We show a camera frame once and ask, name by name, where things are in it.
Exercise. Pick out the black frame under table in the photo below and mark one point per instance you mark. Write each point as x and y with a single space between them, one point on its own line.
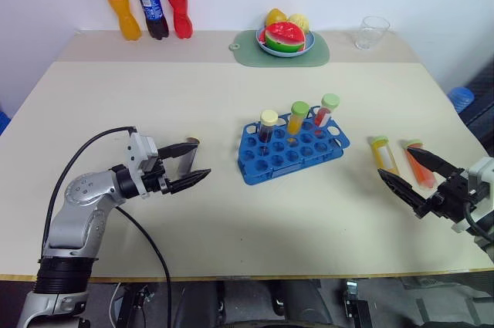
135 305

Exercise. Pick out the blue ribbed container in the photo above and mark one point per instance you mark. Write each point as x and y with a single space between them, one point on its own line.
461 98

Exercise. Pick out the dark rounded shape under table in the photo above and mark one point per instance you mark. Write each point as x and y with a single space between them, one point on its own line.
278 305

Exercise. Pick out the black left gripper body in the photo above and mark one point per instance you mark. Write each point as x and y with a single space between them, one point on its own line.
156 181

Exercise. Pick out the toy watermelon slice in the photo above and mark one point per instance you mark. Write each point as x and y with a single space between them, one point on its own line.
285 36

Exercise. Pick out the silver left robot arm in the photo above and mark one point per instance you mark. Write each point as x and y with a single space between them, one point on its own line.
79 204

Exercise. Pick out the green cap orange-yellow tube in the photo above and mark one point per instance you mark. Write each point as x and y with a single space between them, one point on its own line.
296 117

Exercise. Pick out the black chair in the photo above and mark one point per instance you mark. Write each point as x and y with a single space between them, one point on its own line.
480 112

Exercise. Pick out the blue test tube rack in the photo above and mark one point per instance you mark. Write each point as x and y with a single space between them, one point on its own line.
293 158

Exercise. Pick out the green cap red tube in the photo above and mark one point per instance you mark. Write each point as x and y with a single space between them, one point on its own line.
325 112

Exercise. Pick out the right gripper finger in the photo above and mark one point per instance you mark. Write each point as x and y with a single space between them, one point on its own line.
434 163
403 189

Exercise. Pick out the black metal bracket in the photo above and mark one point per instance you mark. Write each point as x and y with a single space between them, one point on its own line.
357 305

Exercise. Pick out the green silicone mat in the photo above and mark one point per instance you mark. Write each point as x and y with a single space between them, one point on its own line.
247 54

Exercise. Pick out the blue crate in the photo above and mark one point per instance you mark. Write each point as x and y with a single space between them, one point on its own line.
3 119

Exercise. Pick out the yellow cap dark tube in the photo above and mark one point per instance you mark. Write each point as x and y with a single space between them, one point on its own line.
268 127

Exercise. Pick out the green cap orange tube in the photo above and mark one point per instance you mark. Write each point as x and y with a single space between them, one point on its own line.
422 175

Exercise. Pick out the green cap yellow tube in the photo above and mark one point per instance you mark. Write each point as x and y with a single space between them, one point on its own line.
384 154

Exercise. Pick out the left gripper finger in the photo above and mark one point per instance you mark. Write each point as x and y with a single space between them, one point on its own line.
191 179
179 149

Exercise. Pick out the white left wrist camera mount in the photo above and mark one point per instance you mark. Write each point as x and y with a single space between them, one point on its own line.
141 148

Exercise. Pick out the clear plastic cup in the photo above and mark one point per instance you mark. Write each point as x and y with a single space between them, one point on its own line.
370 32

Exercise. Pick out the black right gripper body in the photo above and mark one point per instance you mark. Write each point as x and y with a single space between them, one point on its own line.
449 198

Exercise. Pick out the orange toy fruit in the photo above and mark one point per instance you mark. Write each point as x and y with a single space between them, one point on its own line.
275 17

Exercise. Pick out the light blue plate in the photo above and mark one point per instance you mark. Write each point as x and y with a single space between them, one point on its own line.
308 44

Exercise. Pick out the yellow toy lemon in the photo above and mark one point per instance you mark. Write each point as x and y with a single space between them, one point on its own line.
300 22

